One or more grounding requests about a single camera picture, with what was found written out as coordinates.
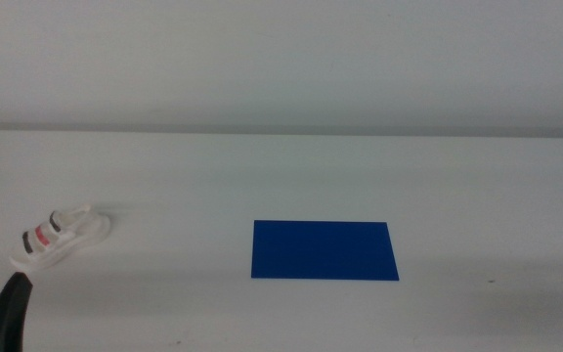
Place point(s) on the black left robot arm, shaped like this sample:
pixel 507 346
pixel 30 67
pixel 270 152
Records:
pixel 3 318

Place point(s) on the blue rectangular mat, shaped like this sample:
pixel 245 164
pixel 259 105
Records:
pixel 323 250

